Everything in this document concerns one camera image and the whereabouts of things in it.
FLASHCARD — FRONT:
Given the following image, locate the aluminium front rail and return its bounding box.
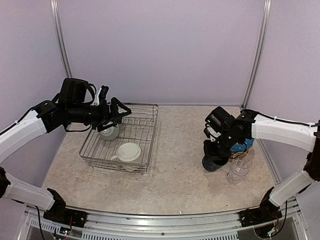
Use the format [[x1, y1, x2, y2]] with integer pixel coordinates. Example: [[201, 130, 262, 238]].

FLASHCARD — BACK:
[[17, 199, 308, 240]]

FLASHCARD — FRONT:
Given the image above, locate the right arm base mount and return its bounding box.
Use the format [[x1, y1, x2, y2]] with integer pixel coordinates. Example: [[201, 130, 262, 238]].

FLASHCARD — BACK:
[[239, 187, 283, 227]]

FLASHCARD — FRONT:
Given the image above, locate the aluminium frame post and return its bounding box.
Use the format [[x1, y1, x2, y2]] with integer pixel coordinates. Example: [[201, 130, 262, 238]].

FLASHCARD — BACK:
[[50, 0, 72, 78], [241, 0, 272, 109]]

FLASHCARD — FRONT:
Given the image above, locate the metal wire dish rack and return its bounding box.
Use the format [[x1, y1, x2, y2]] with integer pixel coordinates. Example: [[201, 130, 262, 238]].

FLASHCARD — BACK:
[[79, 103, 159, 174]]

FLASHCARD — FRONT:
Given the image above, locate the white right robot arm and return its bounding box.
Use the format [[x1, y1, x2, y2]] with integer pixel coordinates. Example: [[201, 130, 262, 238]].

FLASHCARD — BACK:
[[204, 106, 320, 222]]

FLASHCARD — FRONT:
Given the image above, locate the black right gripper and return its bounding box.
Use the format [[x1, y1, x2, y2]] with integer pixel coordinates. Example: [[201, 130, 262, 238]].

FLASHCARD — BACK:
[[203, 129, 242, 161]]

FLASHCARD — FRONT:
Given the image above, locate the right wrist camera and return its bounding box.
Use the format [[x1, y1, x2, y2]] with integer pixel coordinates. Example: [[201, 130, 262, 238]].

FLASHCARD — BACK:
[[203, 123, 221, 142]]

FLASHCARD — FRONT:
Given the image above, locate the white mug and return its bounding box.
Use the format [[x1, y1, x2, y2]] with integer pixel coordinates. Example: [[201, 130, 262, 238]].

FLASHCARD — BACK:
[[110, 142, 141, 163]]

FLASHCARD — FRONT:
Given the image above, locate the pale green ribbed bowl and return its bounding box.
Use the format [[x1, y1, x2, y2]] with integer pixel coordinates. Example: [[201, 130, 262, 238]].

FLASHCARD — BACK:
[[98, 124, 120, 141]]

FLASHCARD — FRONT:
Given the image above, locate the clear glass cup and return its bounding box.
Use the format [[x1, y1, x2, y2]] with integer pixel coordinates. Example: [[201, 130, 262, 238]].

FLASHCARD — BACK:
[[230, 152, 254, 169], [226, 165, 250, 185]]

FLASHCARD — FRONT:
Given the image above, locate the left aluminium frame post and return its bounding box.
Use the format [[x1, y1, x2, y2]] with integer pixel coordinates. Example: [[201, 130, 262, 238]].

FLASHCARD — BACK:
[[50, 0, 72, 78]]

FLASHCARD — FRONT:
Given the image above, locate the blue polka-dot plate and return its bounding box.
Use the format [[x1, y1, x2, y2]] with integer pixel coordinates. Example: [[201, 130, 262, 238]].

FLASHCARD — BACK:
[[230, 138, 255, 154]]

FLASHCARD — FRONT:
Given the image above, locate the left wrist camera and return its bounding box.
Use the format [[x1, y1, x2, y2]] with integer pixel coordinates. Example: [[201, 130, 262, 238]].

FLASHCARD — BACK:
[[91, 85, 109, 106]]

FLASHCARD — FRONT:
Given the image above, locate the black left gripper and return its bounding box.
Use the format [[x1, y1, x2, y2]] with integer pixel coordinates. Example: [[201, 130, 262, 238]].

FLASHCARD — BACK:
[[67, 96, 132, 132]]

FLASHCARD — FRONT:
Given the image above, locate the right aluminium frame post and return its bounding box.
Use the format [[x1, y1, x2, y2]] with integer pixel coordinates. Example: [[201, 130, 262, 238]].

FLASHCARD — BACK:
[[241, 0, 272, 109]]

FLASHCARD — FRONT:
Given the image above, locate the dark blue mug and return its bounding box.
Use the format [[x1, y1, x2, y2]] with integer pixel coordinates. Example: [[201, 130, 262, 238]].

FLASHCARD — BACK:
[[201, 154, 229, 172]]

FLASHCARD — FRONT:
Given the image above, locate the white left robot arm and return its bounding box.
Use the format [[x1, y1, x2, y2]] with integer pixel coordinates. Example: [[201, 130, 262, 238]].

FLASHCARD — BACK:
[[0, 78, 132, 223]]

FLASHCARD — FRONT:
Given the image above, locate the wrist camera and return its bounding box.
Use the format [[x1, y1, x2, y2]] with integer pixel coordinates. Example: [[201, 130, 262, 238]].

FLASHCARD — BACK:
[[91, 85, 109, 106], [203, 123, 221, 142]]

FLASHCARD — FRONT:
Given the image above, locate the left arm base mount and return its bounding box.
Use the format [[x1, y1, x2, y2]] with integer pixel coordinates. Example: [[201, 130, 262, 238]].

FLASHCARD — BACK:
[[43, 188, 88, 228]]

